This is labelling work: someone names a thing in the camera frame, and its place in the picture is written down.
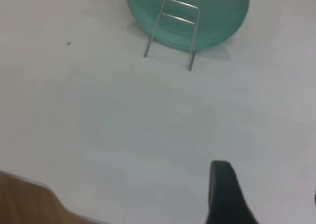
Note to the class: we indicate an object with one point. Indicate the green plate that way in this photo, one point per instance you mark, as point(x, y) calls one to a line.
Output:
point(209, 16)

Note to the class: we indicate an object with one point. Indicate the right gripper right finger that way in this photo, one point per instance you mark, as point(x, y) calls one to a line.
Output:
point(315, 197)

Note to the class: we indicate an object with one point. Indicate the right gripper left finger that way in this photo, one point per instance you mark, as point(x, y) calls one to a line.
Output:
point(224, 194)

